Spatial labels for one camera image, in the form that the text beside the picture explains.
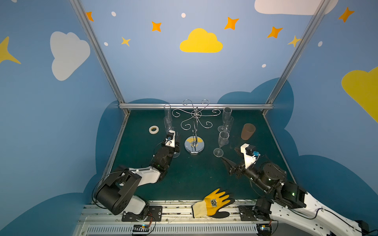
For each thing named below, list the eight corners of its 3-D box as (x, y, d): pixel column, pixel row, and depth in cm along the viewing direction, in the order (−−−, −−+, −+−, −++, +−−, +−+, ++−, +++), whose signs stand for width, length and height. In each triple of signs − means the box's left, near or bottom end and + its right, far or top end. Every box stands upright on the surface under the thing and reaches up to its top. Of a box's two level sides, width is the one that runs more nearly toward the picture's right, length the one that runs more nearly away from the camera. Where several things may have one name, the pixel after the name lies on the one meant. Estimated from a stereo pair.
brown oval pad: (241, 140, 105) (246, 131, 97) (239, 131, 110) (243, 123, 102) (251, 140, 105) (257, 131, 97) (249, 131, 110) (253, 123, 102)
